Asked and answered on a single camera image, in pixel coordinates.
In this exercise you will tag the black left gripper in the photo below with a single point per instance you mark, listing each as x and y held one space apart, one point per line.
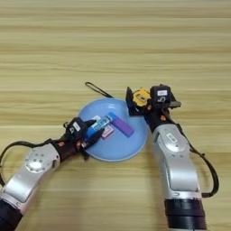
70 145

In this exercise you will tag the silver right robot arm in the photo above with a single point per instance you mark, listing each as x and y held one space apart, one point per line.
177 162

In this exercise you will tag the yellow black tape measure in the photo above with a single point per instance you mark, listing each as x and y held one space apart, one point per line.
141 97

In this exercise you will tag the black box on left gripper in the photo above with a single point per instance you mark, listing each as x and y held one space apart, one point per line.
75 127

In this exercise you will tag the purple rectangular block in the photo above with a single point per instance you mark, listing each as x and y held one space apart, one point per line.
124 127

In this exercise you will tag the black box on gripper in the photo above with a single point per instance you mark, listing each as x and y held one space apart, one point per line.
160 95
75 127

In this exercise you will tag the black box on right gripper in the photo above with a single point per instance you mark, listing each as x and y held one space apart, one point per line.
160 95

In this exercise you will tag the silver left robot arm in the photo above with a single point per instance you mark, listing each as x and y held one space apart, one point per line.
30 171

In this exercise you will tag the blue glue stick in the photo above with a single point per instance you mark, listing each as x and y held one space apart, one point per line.
102 122

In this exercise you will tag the red white card box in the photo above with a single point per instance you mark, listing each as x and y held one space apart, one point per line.
108 131

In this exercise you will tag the light blue round plate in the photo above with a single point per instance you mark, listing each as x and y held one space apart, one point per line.
120 149

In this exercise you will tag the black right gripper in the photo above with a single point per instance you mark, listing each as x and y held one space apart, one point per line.
158 117

